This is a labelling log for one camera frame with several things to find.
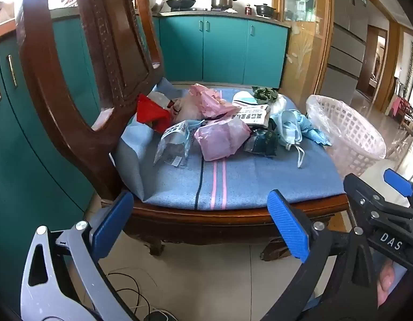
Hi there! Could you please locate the peach printed plastic bag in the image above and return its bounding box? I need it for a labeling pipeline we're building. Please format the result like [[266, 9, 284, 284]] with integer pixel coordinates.
[[173, 83, 242, 123]]

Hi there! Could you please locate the white blue medicine box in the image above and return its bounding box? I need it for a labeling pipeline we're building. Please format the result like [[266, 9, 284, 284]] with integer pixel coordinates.
[[231, 104, 272, 128]]

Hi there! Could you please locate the grey refrigerator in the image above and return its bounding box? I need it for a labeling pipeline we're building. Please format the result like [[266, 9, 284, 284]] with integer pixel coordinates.
[[313, 0, 369, 108]]

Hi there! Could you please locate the distant dining furniture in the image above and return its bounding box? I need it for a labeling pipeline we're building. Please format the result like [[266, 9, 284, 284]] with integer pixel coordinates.
[[390, 77, 413, 134]]

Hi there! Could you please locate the white plastic lattice basket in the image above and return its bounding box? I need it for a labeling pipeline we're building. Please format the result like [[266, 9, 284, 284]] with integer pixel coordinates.
[[306, 94, 387, 178]]

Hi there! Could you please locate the black clay pot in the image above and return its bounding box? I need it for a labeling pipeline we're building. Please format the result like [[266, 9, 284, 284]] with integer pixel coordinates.
[[254, 3, 276, 17]]

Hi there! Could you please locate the teal kitchen base cabinet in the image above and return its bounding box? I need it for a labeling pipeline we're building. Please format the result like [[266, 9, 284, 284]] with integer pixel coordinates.
[[152, 15, 290, 89]]

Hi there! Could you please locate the carved wooden chair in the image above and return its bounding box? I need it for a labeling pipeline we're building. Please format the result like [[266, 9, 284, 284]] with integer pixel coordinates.
[[16, 0, 349, 262]]

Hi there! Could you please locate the black wok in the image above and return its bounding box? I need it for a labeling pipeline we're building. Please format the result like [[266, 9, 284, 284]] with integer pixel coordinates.
[[166, 0, 197, 10]]

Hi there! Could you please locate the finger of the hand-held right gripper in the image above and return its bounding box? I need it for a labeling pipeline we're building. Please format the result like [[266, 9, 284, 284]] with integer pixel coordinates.
[[343, 173, 412, 223], [383, 169, 413, 209]]

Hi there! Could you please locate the white striped paper cup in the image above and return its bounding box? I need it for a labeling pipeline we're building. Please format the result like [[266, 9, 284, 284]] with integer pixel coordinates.
[[232, 90, 260, 108]]

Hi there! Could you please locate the grey kitchen countertop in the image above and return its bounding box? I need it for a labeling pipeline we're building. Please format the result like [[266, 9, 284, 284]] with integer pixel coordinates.
[[152, 8, 291, 28]]

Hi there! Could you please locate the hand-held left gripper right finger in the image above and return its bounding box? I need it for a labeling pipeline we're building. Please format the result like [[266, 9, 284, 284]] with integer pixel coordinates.
[[267, 189, 381, 321]]

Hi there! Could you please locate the light blue cloth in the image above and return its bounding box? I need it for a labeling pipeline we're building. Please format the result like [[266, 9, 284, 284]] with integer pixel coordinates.
[[300, 114, 333, 147]]

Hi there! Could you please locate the pink plastic bag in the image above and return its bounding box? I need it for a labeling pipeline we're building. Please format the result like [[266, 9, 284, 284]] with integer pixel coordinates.
[[194, 119, 252, 162]]

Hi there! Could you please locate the wooden framed glass door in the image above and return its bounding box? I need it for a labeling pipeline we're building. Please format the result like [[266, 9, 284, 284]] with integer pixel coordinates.
[[271, 0, 334, 108]]

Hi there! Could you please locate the clear printed plastic packet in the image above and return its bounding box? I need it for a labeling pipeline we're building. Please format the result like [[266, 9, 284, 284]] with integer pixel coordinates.
[[153, 120, 202, 168]]

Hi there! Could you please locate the black floor cable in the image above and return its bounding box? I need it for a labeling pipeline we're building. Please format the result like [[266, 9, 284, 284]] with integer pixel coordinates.
[[104, 267, 153, 316]]

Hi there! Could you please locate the red foil packet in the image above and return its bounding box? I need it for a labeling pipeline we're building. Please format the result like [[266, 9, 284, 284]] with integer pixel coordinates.
[[136, 94, 173, 134]]

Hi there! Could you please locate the dark green foil packet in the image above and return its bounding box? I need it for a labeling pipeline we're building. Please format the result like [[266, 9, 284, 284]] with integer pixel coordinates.
[[244, 129, 280, 158]]

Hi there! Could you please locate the teal side cabinet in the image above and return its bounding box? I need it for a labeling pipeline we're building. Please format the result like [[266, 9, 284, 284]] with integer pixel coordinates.
[[0, 8, 103, 308]]

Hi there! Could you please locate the blue striped seat cushion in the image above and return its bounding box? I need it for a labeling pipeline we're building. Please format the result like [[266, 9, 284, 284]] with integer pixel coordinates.
[[109, 78, 345, 211]]

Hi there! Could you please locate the clear plastic bin liner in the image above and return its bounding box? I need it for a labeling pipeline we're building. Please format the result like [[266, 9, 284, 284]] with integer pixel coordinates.
[[306, 94, 387, 161]]

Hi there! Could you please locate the black power adapter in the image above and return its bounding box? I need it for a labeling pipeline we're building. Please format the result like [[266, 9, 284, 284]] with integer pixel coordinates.
[[143, 309, 173, 321]]

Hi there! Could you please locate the person's right hand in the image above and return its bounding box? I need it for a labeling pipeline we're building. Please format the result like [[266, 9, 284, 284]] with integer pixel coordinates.
[[376, 261, 407, 308]]

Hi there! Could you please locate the white plastic bag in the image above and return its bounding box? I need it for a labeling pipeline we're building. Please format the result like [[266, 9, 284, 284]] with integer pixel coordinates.
[[268, 94, 289, 116]]

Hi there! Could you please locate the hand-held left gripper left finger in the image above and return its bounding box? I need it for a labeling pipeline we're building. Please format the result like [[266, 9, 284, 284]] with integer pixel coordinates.
[[20, 190, 135, 321]]

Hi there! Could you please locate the green leaf vegetable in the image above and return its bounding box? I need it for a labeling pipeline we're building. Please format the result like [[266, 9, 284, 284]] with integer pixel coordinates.
[[252, 86, 280, 104]]

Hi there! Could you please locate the blue face mask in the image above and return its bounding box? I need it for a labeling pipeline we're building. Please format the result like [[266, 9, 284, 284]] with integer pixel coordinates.
[[270, 110, 309, 169]]

